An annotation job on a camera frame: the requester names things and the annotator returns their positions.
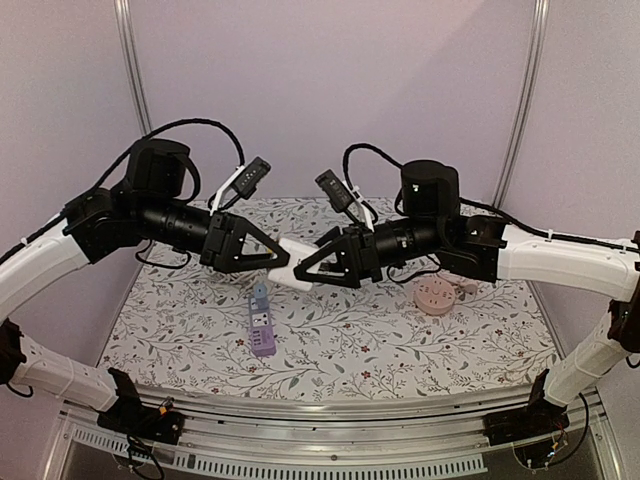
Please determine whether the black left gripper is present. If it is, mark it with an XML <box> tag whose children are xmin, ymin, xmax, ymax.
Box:
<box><xmin>136</xmin><ymin>194</ymin><xmax>291</xmax><ymax>272</ymax></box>

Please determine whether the white cube socket adapter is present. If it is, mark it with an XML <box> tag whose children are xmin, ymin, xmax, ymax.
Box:
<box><xmin>267</xmin><ymin>237</ymin><xmax>319</xmax><ymax>292</ymax></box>

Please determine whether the blue cube plug adapter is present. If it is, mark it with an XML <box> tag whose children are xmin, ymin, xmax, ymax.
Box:
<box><xmin>250</xmin><ymin>283</ymin><xmax>269</xmax><ymax>310</ymax></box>

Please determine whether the purple power strip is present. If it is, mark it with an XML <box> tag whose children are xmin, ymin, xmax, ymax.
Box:
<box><xmin>248</xmin><ymin>296</ymin><xmax>277</xmax><ymax>357</ymax></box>

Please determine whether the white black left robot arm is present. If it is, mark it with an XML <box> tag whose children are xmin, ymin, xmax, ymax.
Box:
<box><xmin>1</xmin><ymin>118</ymin><xmax>290</xmax><ymax>434</ymax></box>

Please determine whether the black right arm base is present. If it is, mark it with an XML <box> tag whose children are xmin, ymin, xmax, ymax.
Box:
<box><xmin>482</xmin><ymin>369</ymin><xmax>569</xmax><ymax>446</ymax></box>

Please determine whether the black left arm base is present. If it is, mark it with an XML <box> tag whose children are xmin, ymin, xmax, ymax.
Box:
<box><xmin>97</xmin><ymin>368</ymin><xmax>185</xmax><ymax>445</ymax></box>

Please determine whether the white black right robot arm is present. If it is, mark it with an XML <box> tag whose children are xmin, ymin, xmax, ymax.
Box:
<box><xmin>293</xmin><ymin>160</ymin><xmax>639</xmax><ymax>436</ymax></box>

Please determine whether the round pink power strip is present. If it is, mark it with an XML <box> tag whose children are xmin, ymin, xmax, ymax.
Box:
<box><xmin>412</xmin><ymin>277</ymin><xmax>478</xmax><ymax>316</ymax></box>

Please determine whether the floral patterned tablecloth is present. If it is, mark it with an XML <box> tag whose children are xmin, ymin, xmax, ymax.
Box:
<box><xmin>100</xmin><ymin>244</ymin><xmax>559</xmax><ymax>402</ymax></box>

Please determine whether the aluminium table front rail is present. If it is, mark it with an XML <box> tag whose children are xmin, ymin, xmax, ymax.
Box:
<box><xmin>44</xmin><ymin>387</ymin><xmax>630</xmax><ymax>479</ymax></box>

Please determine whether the left aluminium frame post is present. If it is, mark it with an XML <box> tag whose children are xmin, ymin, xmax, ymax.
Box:
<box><xmin>114</xmin><ymin>0</ymin><xmax>152</xmax><ymax>134</ymax></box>

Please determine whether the aluminium frame post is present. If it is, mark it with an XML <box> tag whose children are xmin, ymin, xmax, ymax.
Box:
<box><xmin>114</xmin><ymin>0</ymin><xmax>152</xmax><ymax>134</ymax></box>
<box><xmin>491</xmin><ymin>0</ymin><xmax>550</xmax><ymax>208</ymax></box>

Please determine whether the right aluminium frame post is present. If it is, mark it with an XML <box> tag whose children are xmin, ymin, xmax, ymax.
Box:
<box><xmin>491</xmin><ymin>0</ymin><xmax>550</xmax><ymax>208</ymax></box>

